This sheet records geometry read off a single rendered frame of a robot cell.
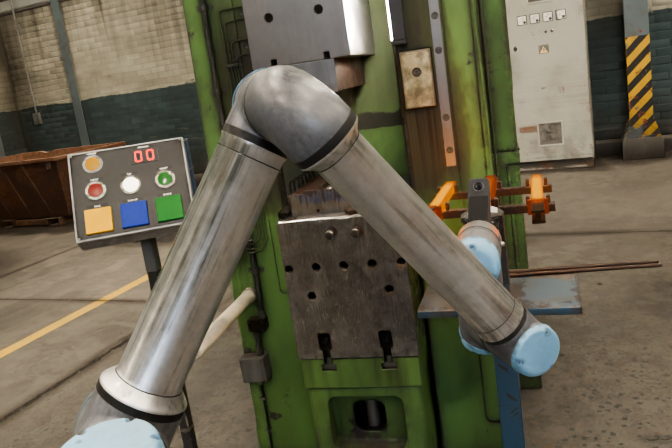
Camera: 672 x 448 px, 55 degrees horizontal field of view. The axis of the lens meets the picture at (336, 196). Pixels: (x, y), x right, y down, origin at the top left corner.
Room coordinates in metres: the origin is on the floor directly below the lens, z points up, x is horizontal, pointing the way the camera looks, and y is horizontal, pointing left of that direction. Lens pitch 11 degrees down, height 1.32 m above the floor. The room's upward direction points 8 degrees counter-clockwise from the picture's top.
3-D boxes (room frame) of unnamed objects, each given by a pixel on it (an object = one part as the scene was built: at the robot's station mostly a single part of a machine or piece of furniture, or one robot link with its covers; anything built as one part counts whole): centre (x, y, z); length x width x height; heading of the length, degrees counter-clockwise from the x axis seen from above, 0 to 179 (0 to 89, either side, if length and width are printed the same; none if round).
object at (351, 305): (2.09, -0.06, 0.69); 0.56 x 0.38 x 0.45; 165
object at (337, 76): (2.10, -0.01, 1.32); 0.42 x 0.20 x 0.10; 165
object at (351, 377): (2.09, -0.06, 0.23); 0.55 x 0.37 x 0.47; 165
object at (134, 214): (1.83, 0.59, 1.01); 0.07 x 0.05 x 0.07; 100
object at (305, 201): (2.10, -0.01, 0.96); 0.42 x 0.20 x 0.09; 165
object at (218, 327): (1.89, 0.40, 0.62); 0.44 x 0.05 x 0.05; 165
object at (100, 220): (1.81, 0.68, 1.01); 0.07 x 0.05 x 0.07; 100
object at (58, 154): (8.15, 3.67, 0.42); 1.89 x 1.20 x 0.85; 66
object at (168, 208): (1.85, 0.49, 1.01); 0.07 x 0.05 x 0.07; 100
